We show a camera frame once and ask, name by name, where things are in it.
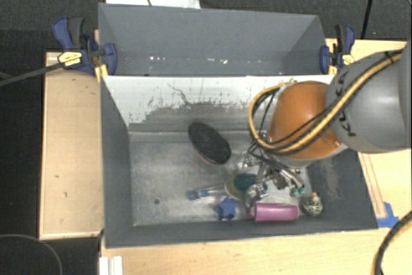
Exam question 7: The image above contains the clear glass thing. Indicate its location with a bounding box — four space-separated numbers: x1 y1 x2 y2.
238 153 256 172

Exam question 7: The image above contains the teal and cream round cup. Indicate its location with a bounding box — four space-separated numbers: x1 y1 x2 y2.
224 173 259 201

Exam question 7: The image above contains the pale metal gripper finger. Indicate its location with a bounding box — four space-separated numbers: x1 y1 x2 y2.
245 189 259 209
256 182 270 199

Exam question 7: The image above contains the purple plastic bottle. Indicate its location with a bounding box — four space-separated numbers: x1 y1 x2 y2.
247 202 300 223

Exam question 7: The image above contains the speckled toy duck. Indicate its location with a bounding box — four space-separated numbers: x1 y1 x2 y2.
300 192 324 217

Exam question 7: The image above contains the blue star-shaped toy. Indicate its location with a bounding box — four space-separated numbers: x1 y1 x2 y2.
214 196 239 221

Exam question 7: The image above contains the pale wood board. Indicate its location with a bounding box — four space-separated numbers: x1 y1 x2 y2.
39 51 104 241

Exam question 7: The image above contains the black oval brush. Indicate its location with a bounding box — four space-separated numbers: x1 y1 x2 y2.
187 121 232 167

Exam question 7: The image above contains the grey metal bin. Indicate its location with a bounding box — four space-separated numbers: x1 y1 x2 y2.
97 2 379 249

